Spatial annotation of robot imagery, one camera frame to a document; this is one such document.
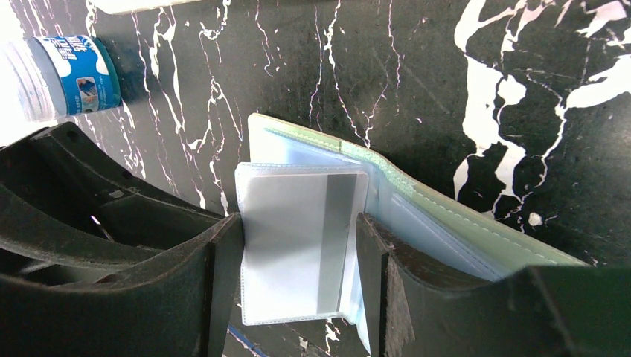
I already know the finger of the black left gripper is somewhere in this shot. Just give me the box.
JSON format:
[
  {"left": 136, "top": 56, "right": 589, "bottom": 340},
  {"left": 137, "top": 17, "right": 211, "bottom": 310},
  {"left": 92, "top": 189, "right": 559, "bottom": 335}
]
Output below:
[{"left": 1, "top": 123, "right": 232, "bottom": 286}]

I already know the grey-green card holder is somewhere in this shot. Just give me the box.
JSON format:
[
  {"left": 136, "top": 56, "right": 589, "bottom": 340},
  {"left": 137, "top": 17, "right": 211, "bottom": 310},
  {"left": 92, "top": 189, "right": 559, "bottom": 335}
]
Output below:
[{"left": 234, "top": 113, "right": 580, "bottom": 354}]

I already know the white striped card in sleeve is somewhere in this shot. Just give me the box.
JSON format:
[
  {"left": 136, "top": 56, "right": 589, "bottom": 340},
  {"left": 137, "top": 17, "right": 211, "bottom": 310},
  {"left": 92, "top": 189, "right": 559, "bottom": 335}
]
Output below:
[{"left": 237, "top": 167, "right": 368, "bottom": 325}]

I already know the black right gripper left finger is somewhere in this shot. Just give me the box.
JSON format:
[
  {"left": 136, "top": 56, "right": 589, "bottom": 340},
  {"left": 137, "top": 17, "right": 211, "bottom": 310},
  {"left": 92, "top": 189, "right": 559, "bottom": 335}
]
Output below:
[{"left": 1, "top": 213, "right": 244, "bottom": 356}]

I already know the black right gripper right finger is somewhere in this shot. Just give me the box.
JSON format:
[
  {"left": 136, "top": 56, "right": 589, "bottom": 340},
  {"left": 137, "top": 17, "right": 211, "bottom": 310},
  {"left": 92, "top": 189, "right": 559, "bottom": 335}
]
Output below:
[{"left": 356, "top": 213, "right": 630, "bottom": 356}]

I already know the round patterned tin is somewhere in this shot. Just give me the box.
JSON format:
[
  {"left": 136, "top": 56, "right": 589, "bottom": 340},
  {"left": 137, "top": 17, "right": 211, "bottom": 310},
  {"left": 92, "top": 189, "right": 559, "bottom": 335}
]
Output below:
[{"left": 1, "top": 35, "right": 121, "bottom": 122}]

